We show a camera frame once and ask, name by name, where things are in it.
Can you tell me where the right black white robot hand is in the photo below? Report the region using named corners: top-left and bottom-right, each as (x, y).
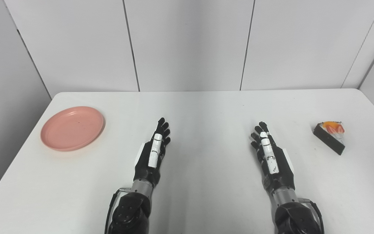
top-left (251, 122), bottom-right (295, 192)

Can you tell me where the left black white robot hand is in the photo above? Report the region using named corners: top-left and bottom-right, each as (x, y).
top-left (133, 118), bottom-right (171, 189)

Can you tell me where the chocolate cake slice with fruit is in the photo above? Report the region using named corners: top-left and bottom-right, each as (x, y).
top-left (313, 121), bottom-right (346, 155)

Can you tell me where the pink round plate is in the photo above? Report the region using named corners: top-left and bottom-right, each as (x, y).
top-left (40, 106), bottom-right (105, 152)

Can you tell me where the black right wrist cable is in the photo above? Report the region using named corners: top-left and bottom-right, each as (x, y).
top-left (299, 198), bottom-right (325, 234)

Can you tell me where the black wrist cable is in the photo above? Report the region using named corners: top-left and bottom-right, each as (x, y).
top-left (299, 198), bottom-right (325, 234)
top-left (105, 188), bottom-right (130, 234)

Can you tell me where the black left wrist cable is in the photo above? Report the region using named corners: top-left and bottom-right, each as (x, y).
top-left (105, 188), bottom-right (130, 234)

